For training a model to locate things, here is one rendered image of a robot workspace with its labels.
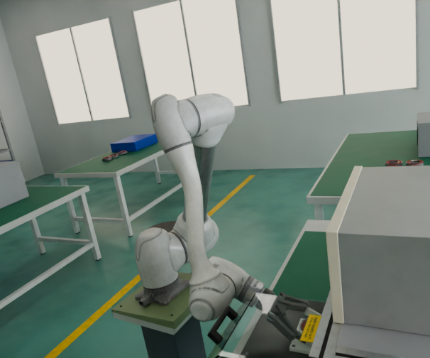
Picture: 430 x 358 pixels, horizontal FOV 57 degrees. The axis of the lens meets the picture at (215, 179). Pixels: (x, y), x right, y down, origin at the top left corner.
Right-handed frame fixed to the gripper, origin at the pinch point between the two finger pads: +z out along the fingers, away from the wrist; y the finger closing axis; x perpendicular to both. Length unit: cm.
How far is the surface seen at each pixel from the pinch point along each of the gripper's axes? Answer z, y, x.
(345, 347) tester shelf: -1, -42, -35
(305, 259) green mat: -12, 53, 13
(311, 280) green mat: -6.3, 37.0, 9.6
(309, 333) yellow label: -6.1, -33.5, -26.5
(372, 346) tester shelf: 3, -40, -37
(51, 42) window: -558, 448, 122
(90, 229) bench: -194, 150, 161
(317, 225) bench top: -14, 91, 14
